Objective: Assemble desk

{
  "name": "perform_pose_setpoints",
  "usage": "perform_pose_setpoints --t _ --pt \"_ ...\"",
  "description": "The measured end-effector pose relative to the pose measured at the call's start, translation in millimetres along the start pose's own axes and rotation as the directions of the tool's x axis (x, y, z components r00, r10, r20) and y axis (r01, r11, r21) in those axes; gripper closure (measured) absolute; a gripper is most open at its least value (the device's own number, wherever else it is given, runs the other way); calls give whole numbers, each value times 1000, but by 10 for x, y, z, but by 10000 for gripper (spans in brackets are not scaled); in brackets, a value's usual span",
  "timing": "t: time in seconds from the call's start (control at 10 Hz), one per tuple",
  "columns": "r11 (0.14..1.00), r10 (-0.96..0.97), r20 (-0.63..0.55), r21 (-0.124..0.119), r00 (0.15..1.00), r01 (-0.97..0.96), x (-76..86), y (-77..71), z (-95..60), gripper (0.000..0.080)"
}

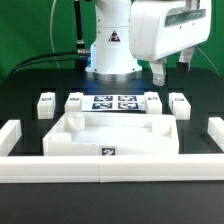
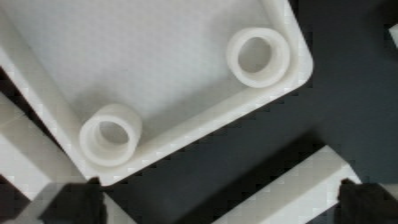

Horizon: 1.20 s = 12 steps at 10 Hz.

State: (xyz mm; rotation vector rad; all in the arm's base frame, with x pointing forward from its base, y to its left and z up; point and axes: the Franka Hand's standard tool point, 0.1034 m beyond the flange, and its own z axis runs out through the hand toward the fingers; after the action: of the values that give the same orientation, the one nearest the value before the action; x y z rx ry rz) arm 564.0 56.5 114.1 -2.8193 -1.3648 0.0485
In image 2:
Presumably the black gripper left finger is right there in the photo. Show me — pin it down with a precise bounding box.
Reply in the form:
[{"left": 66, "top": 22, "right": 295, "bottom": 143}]
[{"left": 40, "top": 178, "right": 107, "bottom": 224}]

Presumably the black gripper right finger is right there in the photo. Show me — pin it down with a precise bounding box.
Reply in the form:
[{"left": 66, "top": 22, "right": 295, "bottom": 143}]
[{"left": 334, "top": 179, "right": 398, "bottom": 224}]

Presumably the white U-shaped fixture frame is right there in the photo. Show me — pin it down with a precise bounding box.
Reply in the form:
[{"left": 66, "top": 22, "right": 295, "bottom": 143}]
[{"left": 0, "top": 95, "right": 359, "bottom": 224}]

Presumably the white desk top panel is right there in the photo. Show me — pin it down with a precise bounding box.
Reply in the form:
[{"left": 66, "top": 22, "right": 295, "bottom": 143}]
[{"left": 0, "top": 0, "right": 313, "bottom": 185}]

